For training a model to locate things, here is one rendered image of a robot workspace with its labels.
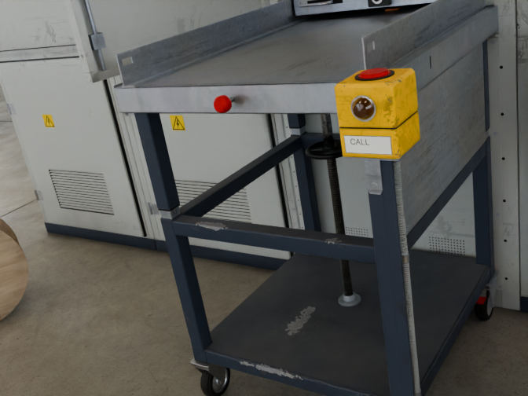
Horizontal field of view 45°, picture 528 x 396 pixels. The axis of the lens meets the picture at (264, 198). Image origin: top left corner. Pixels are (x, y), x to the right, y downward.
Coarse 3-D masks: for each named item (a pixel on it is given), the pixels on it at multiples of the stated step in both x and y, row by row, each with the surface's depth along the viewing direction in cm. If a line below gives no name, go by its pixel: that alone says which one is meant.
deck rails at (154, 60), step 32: (448, 0) 131; (480, 0) 150; (192, 32) 149; (224, 32) 159; (256, 32) 170; (384, 32) 106; (416, 32) 118; (128, 64) 133; (160, 64) 141; (192, 64) 145; (384, 64) 107
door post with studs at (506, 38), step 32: (512, 0) 149; (512, 32) 152; (512, 64) 155; (512, 96) 158; (512, 128) 161; (512, 160) 164; (512, 192) 167; (512, 224) 171; (512, 256) 175; (512, 288) 179
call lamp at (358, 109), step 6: (360, 96) 78; (366, 96) 77; (354, 102) 78; (360, 102) 77; (366, 102) 77; (372, 102) 77; (354, 108) 78; (360, 108) 77; (366, 108) 77; (372, 108) 77; (354, 114) 78; (360, 114) 78; (366, 114) 77; (372, 114) 78; (360, 120) 79; (366, 120) 79
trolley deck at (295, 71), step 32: (288, 32) 169; (320, 32) 159; (352, 32) 151; (448, 32) 130; (480, 32) 141; (224, 64) 138; (256, 64) 132; (288, 64) 126; (320, 64) 121; (352, 64) 116; (416, 64) 111; (448, 64) 124; (128, 96) 133; (160, 96) 128; (192, 96) 124; (256, 96) 115; (288, 96) 112; (320, 96) 108
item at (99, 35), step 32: (64, 0) 143; (96, 0) 149; (128, 0) 155; (160, 0) 161; (192, 0) 168; (224, 0) 176; (256, 0) 184; (96, 32) 148; (128, 32) 156; (160, 32) 163; (96, 64) 151
